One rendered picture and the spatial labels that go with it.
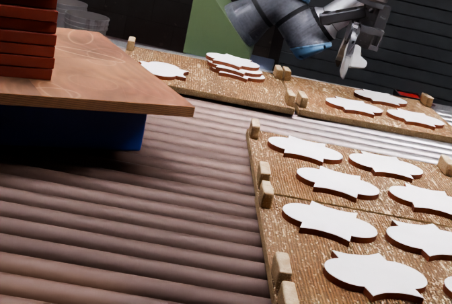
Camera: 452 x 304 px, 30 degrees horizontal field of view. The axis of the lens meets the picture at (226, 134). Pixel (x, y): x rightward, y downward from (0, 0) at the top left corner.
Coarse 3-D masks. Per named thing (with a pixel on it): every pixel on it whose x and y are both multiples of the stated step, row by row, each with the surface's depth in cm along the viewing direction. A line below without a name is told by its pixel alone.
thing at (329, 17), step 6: (360, 6) 211; (324, 12) 210; (330, 12) 210; (336, 12) 209; (342, 12) 208; (348, 12) 208; (354, 12) 208; (360, 12) 208; (324, 18) 209; (330, 18) 209; (336, 18) 209; (342, 18) 208; (348, 18) 208; (354, 18) 208; (360, 18) 208; (324, 24) 209; (330, 24) 211
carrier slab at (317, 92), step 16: (304, 80) 225; (320, 96) 210; (352, 96) 218; (304, 112) 193; (320, 112) 194; (336, 112) 197; (384, 112) 208; (416, 112) 215; (432, 112) 219; (384, 128) 196; (400, 128) 196; (416, 128) 198; (448, 128) 205
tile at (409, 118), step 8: (392, 112) 205; (400, 112) 207; (408, 112) 209; (400, 120) 202; (408, 120) 200; (416, 120) 202; (424, 120) 204; (432, 120) 206; (440, 120) 207; (432, 128) 200
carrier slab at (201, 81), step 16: (144, 48) 221; (176, 64) 212; (192, 64) 215; (176, 80) 195; (192, 80) 198; (208, 80) 202; (224, 80) 205; (272, 80) 217; (208, 96) 191; (224, 96) 191; (240, 96) 193; (256, 96) 196; (272, 96) 199; (288, 112) 193
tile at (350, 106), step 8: (336, 96) 209; (328, 104) 202; (336, 104) 201; (344, 104) 203; (352, 104) 204; (360, 104) 206; (368, 104) 208; (344, 112) 198; (352, 112) 200; (360, 112) 200; (368, 112) 200; (376, 112) 202
